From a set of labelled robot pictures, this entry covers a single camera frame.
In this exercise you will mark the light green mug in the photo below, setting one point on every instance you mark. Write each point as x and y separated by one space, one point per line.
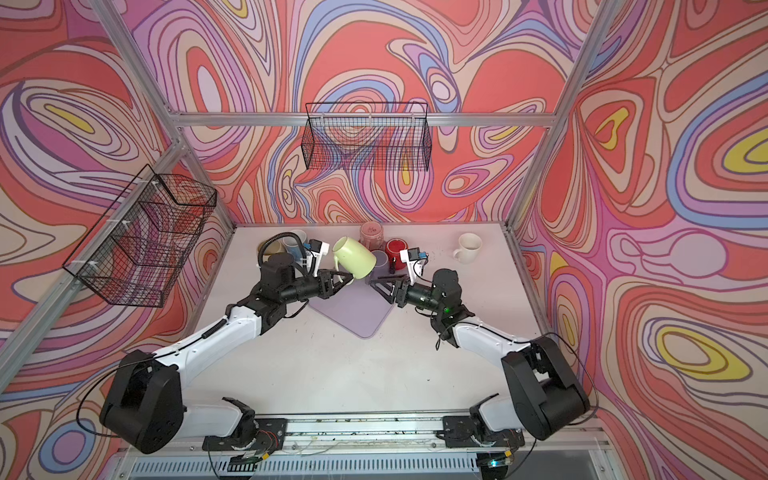
354 257

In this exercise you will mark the blue textured mug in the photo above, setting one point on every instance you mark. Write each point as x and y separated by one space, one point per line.
292 244

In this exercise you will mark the red mug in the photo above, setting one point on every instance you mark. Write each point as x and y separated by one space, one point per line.
393 249

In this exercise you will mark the aluminium front rail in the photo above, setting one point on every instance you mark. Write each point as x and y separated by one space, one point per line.
382 445

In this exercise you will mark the black wire basket left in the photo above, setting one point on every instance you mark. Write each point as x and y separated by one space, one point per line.
147 246

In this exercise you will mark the black wire basket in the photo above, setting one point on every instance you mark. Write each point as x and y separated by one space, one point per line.
367 136
147 246

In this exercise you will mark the white mug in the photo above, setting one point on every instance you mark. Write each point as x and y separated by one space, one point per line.
469 246

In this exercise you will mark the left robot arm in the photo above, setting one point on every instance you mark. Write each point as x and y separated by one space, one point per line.
145 406

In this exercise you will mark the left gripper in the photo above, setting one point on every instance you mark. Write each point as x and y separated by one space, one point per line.
325 287

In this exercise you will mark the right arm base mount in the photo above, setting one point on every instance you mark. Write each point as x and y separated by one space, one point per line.
465 431

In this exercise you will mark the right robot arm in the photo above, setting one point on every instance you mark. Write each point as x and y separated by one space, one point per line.
544 393

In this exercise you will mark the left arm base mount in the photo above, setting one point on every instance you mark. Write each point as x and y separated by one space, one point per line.
264 435

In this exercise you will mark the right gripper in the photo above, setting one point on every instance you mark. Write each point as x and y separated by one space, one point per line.
398 291

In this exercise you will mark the purple grey mug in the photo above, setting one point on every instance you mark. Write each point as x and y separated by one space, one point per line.
381 266

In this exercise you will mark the pink mug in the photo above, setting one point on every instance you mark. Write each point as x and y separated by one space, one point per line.
371 235

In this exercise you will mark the lilac plastic tray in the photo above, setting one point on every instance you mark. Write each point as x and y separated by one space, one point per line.
357 308

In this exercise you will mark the black wire basket back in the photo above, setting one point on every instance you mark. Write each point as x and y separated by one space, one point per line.
367 136

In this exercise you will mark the beige speckled mug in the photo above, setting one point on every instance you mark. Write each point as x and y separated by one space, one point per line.
269 248

